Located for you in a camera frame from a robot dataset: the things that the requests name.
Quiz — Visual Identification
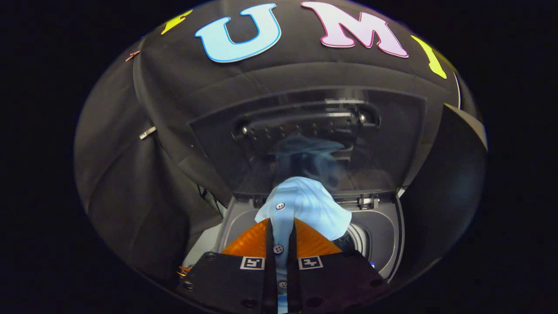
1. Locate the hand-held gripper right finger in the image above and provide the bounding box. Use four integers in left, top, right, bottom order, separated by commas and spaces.
286, 217, 391, 314

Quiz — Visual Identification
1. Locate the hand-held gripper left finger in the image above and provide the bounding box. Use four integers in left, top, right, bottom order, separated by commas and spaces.
177, 217, 278, 314

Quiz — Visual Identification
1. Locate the light blue shirt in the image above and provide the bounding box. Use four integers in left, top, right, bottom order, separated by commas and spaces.
255, 177, 353, 314

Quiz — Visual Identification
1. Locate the dark glass washing machine lid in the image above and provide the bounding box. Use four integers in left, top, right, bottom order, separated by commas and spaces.
146, 61, 460, 205

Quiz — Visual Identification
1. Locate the grey metal cabinet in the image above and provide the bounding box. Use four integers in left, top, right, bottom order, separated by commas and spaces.
399, 102, 488, 284

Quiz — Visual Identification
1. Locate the black backdrop cloth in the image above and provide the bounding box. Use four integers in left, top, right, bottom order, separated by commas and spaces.
74, 0, 484, 280

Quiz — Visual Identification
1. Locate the black cable behind machine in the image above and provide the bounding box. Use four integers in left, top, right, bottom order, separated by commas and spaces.
196, 185, 225, 217

